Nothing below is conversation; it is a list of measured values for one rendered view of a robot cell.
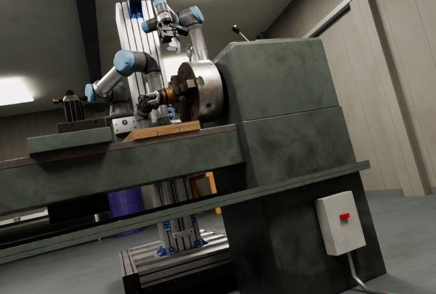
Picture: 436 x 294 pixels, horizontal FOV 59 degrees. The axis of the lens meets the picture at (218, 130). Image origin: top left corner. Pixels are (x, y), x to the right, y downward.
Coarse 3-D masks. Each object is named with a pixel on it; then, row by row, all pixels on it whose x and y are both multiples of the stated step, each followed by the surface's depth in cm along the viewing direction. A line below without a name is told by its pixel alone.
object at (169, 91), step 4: (164, 88) 185; (168, 88) 186; (172, 88) 185; (160, 92) 183; (164, 92) 184; (168, 92) 184; (172, 92) 185; (160, 96) 189; (164, 96) 183; (168, 96) 183; (172, 96) 184; (160, 100) 189; (164, 100) 183; (168, 100) 184; (172, 100) 185; (176, 100) 188; (160, 104) 186; (168, 104) 187; (172, 104) 188
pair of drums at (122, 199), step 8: (120, 192) 767; (128, 192) 774; (136, 192) 843; (112, 200) 767; (120, 200) 764; (128, 200) 770; (136, 200) 788; (112, 208) 766; (120, 208) 762; (128, 208) 766; (136, 208) 780; (144, 208) 855; (112, 216) 767; (128, 232) 757; (136, 232) 765
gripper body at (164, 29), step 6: (168, 18) 210; (162, 24) 209; (168, 24) 211; (162, 30) 205; (168, 30) 207; (174, 30) 208; (162, 36) 209; (168, 36) 205; (174, 36) 208; (162, 42) 210; (168, 42) 210
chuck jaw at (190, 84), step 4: (188, 80) 179; (192, 80) 180; (196, 80) 180; (200, 80) 180; (180, 84) 182; (184, 84) 182; (188, 84) 178; (192, 84) 179; (196, 84) 180; (200, 84) 179; (176, 88) 184; (180, 88) 183; (184, 88) 182; (188, 88) 179; (192, 88) 181; (176, 92) 183; (180, 92) 183; (184, 92) 183; (188, 92) 185; (176, 96) 186
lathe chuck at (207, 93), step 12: (180, 72) 196; (192, 72) 182; (204, 72) 182; (204, 84) 179; (180, 96) 201; (192, 96) 186; (204, 96) 179; (216, 96) 182; (192, 108) 189; (204, 108) 182; (192, 120) 191; (204, 120) 189
